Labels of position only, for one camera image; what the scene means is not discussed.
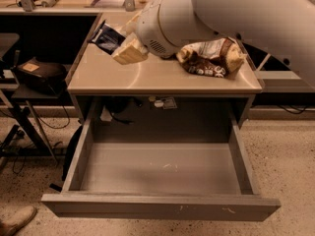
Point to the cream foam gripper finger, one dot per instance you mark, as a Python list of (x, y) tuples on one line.
[(130, 51), (131, 25)]

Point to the dark blue rxbar wrapper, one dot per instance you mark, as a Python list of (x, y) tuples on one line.
[(106, 38)]

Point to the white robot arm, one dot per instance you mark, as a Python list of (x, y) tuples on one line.
[(283, 28)]

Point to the grey counter cabinet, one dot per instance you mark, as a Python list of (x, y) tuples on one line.
[(98, 74)]

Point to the open grey top drawer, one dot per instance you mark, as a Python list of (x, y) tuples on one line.
[(188, 163)]

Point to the black bag with label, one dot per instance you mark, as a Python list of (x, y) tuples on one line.
[(44, 77)]

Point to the crumpled brown chip bag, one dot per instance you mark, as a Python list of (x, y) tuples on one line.
[(217, 58)]

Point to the dark side table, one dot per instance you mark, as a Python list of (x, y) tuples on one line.
[(11, 94)]

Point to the tan shoe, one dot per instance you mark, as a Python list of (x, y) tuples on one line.
[(20, 219)]

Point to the white cane with handle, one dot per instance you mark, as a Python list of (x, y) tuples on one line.
[(264, 61)]

